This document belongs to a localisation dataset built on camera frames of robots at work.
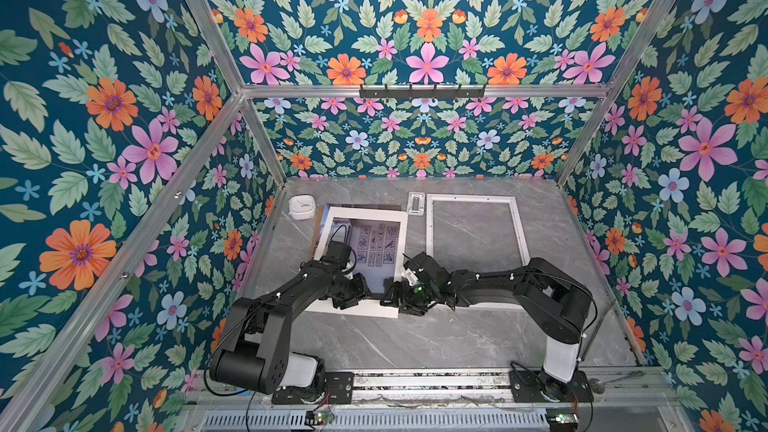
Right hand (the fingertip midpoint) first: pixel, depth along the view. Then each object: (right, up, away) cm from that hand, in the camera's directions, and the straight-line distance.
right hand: (386, 305), depth 84 cm
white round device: (-33, +28, +24) cm, 49 cm away
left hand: (-5, +3, +3) cm, 6 cm away
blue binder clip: (-19, 0, -40) cm, 44 cm away
